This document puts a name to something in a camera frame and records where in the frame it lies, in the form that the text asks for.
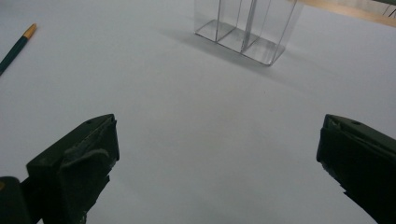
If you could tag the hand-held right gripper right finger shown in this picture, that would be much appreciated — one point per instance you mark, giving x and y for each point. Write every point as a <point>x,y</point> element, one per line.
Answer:
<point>364,161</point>

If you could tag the wooden board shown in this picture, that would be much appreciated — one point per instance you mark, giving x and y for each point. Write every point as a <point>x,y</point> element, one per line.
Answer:
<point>351,10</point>

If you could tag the dark green pen gold tip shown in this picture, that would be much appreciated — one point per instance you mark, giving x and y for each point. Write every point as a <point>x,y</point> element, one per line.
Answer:
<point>15,49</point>

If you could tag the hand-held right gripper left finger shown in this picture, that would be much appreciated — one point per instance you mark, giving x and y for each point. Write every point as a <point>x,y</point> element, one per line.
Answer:
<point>77,168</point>

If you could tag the clear plastic divided holder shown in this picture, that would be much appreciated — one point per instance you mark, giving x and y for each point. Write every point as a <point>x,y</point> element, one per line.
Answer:
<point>246,29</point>

